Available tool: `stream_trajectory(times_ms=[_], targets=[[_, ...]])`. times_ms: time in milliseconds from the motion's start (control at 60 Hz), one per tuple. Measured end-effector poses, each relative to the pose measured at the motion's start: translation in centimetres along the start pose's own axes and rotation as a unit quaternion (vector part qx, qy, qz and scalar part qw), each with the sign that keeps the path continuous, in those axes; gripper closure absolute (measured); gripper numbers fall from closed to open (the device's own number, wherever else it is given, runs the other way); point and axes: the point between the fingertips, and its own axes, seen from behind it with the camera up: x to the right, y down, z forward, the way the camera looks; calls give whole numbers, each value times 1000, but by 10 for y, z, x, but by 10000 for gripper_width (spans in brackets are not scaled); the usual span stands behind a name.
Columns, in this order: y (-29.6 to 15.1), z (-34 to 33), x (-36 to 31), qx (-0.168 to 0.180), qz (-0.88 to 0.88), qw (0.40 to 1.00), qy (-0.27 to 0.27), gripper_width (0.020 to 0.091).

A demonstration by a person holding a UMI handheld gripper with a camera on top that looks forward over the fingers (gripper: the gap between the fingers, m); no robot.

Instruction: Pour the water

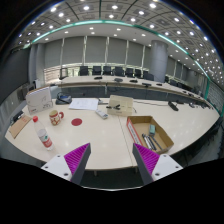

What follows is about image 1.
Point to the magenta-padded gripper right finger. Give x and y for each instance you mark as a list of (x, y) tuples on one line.
[(146, 159)]

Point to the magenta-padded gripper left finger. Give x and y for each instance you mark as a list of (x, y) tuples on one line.
[(77, 158)]

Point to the teal eraser block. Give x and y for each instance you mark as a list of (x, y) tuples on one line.
[(152, 129)]

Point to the red floral ceramic mug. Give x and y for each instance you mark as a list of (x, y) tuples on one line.
[(55, 118)]

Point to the black handheld device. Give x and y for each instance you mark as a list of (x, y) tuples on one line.
[(173, 106)]

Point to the white copy paper box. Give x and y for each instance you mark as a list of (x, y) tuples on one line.
[(38, 100)]

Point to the white remote control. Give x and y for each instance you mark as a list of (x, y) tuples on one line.
[(101, 114)]

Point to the ceiling lights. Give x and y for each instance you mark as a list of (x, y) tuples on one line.
[(114, 7)]

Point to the brown cardboard sheet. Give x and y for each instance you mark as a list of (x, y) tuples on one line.
[(19, 126)]

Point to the clear red-capped water bottle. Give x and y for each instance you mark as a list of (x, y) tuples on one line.
[(43, 135)]

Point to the black desk phone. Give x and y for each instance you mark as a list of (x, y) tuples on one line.
[(63, 99)]

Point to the black binder clips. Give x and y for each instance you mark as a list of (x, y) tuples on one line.
[(114, 107)]

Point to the small black device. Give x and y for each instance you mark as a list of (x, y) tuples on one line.
[(17, 117)]

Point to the flat round red coaster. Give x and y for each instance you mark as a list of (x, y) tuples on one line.
[(76, 122)]

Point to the open cardboard box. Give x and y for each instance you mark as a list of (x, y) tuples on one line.
[(166, 140)]

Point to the beige desk organizer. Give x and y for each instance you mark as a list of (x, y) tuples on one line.
[(123, 101)]

